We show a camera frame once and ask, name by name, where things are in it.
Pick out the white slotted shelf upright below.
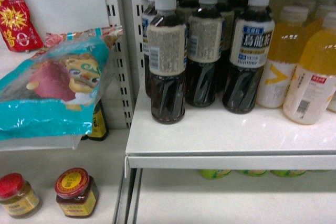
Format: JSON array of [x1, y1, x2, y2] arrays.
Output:
[[102, 0, 141, 129]]

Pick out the orange vitamin drink bottle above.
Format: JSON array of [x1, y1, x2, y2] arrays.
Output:
[[256, 6, 309, 109], [283, 12, 335, 125]]

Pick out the oolong tea bottle nearest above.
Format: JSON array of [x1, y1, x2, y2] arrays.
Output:
[[147, 0, 187, 124]]

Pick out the oolong tea bottle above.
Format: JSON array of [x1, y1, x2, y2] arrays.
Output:
[[147, 0, 187, 124], [185, 0, 225, 107]]

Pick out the middle oolong tea bottle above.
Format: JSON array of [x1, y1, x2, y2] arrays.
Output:
[[185, 0, 225, 107]]

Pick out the oolong tea bottle front label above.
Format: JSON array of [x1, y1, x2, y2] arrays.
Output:
[[222, 0, 276, 115]]

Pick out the teal sweet potato noodle bag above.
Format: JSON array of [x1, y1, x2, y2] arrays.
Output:
[[1, 26, 123, 141]]

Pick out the red lid sauce jar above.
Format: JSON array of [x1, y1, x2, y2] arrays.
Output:
[[1, 173, 41, 219], [54, 167, 99, 218]]

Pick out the red sauce pouch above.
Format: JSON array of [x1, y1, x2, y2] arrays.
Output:
[[1, 0, 43, 52]]

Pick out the left red lid sauce jar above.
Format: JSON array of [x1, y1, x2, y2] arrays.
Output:
[[1, 173, 41, 219]]

